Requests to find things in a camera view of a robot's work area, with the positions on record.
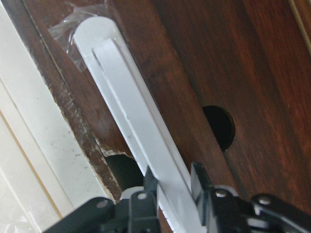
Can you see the white plastic drawer handle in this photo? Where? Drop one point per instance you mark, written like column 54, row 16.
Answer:
column 125, row 93

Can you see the clear adhesive tape piece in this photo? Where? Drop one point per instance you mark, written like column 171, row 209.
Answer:
column 63, row 32

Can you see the white cabinet frame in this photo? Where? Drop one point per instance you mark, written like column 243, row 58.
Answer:
column 44, row 175

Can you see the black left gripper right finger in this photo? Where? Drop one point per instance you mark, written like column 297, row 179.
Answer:
column 221, row 210

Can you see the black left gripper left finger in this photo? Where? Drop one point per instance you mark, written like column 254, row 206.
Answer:
column 136, row 214

